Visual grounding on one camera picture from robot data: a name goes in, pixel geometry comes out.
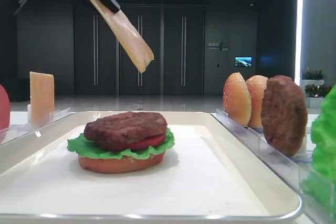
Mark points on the orange cheese slice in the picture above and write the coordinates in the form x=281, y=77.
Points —
x=42, y=95
x=130, y=39

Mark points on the upright orange cheese slice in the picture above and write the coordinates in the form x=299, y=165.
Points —
x=42, y=95

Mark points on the brown meat patty on burger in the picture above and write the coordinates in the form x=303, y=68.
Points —
x=116, y=131

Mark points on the red tomato slice in rack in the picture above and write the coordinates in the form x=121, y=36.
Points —
x=4, y=109

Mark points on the green lettuce leaf on burger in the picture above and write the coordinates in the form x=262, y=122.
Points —
x=86, y=148

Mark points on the red tomato slice on burger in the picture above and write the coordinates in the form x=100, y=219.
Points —
x=146, y=142

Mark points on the upright brown meat patty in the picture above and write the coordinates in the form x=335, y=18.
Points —
x=284, y=115

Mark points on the green lettuce in rack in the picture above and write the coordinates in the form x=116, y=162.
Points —
x=324, y=142

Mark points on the middle dark double door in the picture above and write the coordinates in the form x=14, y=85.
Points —
x=147, y=22

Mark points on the dark double door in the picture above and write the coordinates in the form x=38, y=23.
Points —
x=95, y=53
x=147, y=22
x=184, y=50

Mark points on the left dark double door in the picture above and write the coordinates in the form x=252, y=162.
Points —
x=95, y=53

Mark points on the right dark double door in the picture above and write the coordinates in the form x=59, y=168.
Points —
x=184, y=50

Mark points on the clear acrylic left rack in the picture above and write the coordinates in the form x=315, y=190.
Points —
x=24, y=126

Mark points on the clear acrylic rack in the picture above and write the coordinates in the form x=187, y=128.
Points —
x=292, y=170
x=24, y=126

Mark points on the bottom bun half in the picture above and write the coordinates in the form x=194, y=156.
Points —
x=119, y=166

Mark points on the bun half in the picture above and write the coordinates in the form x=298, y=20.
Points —
x=256, y=86
x=119, y=166

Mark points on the sesame bun top front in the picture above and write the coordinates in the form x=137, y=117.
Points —
x=237, y=99

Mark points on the bun half behind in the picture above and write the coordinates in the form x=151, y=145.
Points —
x=256, y=86

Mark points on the white serving tray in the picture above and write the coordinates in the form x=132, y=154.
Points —
x=208, y=176

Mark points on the upper flower planter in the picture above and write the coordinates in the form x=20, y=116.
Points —
x=311, y=77

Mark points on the flower planter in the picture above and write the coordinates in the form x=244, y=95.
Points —
x=315, y=95
x=311, y=77

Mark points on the lower flower planter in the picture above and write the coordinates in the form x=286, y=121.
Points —
x=315, y=95

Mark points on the clear acrylic right rack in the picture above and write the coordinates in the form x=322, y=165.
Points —
x=292, y=170

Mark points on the small wall screen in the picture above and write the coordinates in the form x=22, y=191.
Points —
x=243, y=62

